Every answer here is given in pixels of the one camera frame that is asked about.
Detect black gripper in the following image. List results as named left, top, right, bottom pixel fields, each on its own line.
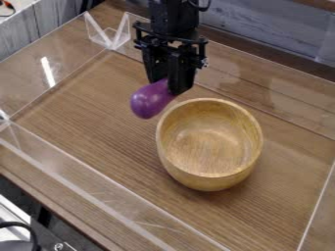
left=132, top=0, right=210, bottom=96

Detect clear acrylic tray enclosure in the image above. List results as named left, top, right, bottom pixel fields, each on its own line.
left=0, top=13, right=335, bottom=251

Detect black cable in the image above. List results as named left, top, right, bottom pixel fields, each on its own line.
left=0, top=222, right=42, bottom=251

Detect white cabinet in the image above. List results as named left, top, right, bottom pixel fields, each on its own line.
left=0, top=0, right=86, bottom=61

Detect clear acrylic corner bracket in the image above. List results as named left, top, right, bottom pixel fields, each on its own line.
left=84, top=12, right=131, bottom=51

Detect purple toy eggplant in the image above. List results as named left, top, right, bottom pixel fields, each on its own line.
left=130, top=78, right=175, bottom=120

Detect wooden bowl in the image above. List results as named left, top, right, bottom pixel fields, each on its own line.
left=156, top=98, right=265, bottom=191

